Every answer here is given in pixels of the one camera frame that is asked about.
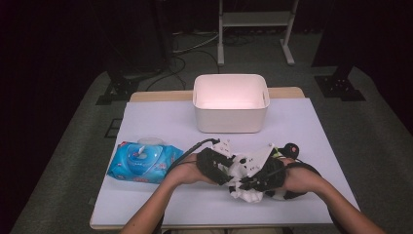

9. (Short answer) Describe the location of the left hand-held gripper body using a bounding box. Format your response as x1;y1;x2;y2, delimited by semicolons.
196;139;235;186

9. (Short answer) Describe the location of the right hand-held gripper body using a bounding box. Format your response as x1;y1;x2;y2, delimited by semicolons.
240;142;286;193

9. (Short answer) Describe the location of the white wet wipe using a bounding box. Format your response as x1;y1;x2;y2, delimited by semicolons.
227;155;265;204

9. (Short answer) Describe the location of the panda plush toy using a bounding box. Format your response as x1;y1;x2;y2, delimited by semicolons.
228;142;322;201

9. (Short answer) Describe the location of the white plastic bin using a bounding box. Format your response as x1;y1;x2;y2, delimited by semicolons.
192;73;271;135

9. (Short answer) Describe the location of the blue wet wipes pack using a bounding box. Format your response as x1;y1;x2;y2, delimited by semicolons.
106;136;184;184

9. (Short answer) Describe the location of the person's left hand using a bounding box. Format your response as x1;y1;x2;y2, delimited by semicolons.
167;153;217;187

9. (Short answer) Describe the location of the person's right hand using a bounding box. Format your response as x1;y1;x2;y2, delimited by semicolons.
281;158;325;195

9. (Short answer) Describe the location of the white table sheet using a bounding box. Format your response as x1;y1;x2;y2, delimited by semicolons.
91;97;360;227

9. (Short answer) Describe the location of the wooden table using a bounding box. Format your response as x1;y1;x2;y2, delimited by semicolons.
90;86;360;231

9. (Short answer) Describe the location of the dark floor plate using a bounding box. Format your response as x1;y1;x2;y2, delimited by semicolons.
104;118;124;139

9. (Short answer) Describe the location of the black stand base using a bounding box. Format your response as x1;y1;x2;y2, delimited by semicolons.
95;69;140;106
314;66;366;102

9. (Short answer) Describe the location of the white metal stand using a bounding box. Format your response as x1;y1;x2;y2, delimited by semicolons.
216;0;300;67

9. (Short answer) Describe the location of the left hand-held gripper cable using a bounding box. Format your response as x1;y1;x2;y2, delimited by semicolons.
167;137;221;174

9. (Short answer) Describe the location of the hand-held gripper cable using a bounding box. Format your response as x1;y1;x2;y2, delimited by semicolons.
285;160;322;178
167;137;221;174

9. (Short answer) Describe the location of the right hand-held gripper cable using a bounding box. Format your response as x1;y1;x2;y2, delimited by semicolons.
285;160;322;178

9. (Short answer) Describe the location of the black floor cable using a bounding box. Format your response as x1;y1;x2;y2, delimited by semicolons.
145;57;188;92

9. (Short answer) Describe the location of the white floor cable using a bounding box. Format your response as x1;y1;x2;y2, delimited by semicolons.
171;32;220;55

